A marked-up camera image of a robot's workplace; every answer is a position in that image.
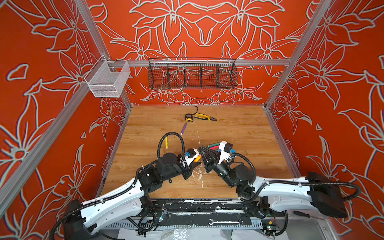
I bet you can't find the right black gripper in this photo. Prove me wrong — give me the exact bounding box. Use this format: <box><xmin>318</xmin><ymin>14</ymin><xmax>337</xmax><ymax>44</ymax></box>
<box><xmin>198</xmin><ymin>148</ymin><xmax>238</xmax><ymax>192</ymax></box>

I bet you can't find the orange marker pen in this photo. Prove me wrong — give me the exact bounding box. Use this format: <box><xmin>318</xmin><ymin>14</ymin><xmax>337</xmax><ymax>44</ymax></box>
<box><xmin>194</xmin><ymin>155</ymin><xmax>201</xmax><ymax>162</ymax></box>

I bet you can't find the purple marker pen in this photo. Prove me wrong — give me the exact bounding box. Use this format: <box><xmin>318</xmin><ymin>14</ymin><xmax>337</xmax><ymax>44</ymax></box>
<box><xmin>180</xmin><ymin>122</ymin><xmax>188</xmax><ymax>135</ymax></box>

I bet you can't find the yellow marker pen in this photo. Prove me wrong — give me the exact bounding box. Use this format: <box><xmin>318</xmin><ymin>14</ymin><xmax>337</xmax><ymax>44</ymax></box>
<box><xmin>165</xmin><ymin>137</ymin><xmax>169</xmax><ymax>150</ymax></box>

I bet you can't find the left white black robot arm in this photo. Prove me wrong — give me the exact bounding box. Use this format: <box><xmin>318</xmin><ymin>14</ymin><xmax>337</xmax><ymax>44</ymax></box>
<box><xmin>49</xmin><ymin>132</ymin><xmax>200</xmax><ymax>240</ymax></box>

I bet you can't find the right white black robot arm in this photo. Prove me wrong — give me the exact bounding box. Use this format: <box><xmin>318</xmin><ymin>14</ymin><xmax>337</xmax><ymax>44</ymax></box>
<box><xmin>199</xmin><ymin>146</ymin><xmax>362</xmax><ymax>218</ymax></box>

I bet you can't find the green marker pen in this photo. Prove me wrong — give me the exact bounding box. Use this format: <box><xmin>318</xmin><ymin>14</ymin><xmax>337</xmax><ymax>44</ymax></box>
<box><xmin>208</xmin><ymin>143</ymin><xmax>220</xmax><ymax>148</ymax></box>

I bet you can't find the yellow black tape measure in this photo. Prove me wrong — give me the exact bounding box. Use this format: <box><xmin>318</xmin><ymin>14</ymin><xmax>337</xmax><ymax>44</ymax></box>
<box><xmin>185</xmin><ymin>114</ymin><xmax>194</xmax><ymax>122</ymax></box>

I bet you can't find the silver wrench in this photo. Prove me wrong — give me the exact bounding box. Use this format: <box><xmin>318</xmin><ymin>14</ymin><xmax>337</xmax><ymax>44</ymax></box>
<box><xmin>209</xmin><ymin>219</ymin><xmax>244</xmax><ymax>226</ymax></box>

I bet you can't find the black screwdriver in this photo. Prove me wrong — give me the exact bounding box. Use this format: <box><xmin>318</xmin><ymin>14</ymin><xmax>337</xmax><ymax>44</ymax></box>
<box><xmin>293</xmin><ymin>211</ymin><xmax>325</xmax><ymax>221</ymax></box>

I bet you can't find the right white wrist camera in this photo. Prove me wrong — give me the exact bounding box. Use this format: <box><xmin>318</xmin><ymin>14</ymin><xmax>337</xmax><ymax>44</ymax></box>
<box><xmin>218</xmin><ymin>141</ymin><xmax>233</xmax><ymax>165</ymax></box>

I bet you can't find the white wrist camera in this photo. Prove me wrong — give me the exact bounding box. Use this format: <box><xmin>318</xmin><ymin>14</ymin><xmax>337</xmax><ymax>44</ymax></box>
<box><xmin>218</xmin><ymin>141</ymin><xmax>233</xmax><ymax>165</ymax></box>
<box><xmin>180</xmin><ymin>149</ymin><xmax>200</xmax><ymax>164</ymax></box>

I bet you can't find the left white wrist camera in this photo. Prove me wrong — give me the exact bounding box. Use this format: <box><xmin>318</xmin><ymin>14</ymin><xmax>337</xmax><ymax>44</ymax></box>
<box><xmin>180</xmin><ymin>149</ymin><xmax>200</xmax><ymax>164</ymax></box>

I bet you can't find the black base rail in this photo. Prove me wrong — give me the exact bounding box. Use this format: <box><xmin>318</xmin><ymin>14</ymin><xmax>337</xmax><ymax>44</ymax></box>
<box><xmin>142</xmin><ymin>199</ymin><xmax>268</xmax><ymax>230</ymax></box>

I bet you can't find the black wire wall basket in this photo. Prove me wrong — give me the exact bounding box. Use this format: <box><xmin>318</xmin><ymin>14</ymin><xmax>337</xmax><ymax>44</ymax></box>
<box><xmin>148</xmin><ymin>57</ymin><xmax>238</xmax><ymax>90</ymax></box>

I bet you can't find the clear plastic wall bin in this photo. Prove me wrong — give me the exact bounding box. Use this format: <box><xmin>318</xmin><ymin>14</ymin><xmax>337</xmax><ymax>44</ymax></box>
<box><xmin>85</xmin><ymin>56</ymin><xmax>131</xmax><ymax>98</ymax></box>

